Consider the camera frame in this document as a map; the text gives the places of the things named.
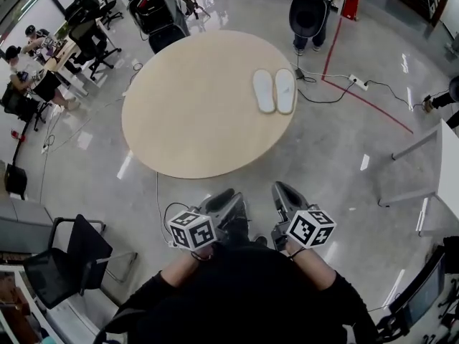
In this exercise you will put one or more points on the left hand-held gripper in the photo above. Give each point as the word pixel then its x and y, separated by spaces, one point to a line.
pixel 190 229

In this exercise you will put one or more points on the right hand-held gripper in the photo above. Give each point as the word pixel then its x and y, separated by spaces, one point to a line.
pixel 310 228

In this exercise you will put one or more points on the white slipper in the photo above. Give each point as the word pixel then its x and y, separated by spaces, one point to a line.
pixel 264 91
pixel 285 91

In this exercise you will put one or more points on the person's left forearm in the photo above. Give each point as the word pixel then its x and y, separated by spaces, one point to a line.
pixel 186 269

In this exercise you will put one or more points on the person's right forearm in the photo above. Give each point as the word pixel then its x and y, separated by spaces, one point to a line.
pixel 315 271

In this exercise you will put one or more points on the person's black clothed body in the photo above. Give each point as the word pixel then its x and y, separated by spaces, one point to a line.
pixel 244 299

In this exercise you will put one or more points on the black mesh folding chair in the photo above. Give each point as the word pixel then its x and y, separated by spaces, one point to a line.
pixel 86 249

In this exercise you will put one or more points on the black monitor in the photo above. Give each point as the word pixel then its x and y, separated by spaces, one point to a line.
pixel 423 292

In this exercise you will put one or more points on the white desk with grey legs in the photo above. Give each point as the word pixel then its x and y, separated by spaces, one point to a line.
pixel 450 163

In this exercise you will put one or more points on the black power adapter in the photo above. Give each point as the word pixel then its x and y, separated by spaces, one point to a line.
pixel 299 74

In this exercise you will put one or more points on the small white power strip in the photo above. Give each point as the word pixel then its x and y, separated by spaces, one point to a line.
pixel 44 149

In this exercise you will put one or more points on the grey metal cabinet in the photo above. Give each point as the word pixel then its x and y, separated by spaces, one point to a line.
pixel 21 220

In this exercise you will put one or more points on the black floor box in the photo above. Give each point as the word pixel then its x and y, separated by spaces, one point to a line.
pixel 16 181

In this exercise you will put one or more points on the white metal shelf rack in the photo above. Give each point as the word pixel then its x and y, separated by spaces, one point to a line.
pixel 14 271

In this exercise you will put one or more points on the small red floor object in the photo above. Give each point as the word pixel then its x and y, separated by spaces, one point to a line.
pixel 15 134

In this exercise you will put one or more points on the black office chair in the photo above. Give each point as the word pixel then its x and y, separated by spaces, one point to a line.
pixel 87 43

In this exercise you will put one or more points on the cluttered wooden desk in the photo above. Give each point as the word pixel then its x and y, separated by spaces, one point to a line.
pixel 62 57

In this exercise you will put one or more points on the red box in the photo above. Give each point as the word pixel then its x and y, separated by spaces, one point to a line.
pixel 350 2

